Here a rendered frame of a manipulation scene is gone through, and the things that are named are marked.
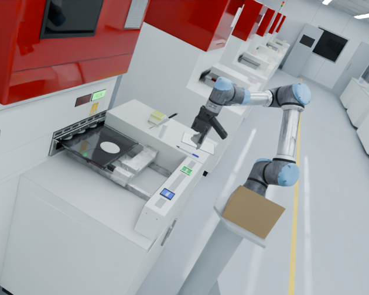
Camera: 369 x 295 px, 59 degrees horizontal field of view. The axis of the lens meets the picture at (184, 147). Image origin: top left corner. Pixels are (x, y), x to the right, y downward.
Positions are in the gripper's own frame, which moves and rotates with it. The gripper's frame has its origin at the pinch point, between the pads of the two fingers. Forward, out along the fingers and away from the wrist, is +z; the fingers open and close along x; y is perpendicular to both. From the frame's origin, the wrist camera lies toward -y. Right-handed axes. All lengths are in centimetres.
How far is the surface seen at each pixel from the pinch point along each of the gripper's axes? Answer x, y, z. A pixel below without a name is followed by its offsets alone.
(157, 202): 33.8, 2.1, 14.9
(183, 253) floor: -54, -18, 111
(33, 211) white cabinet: 46, 48, 43
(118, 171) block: 21.7, 26.7, 19.7
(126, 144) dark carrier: -4.2, 36.6, 20.7
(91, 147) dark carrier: 15, 46, 21
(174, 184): 15.5, 1.4, 15.0
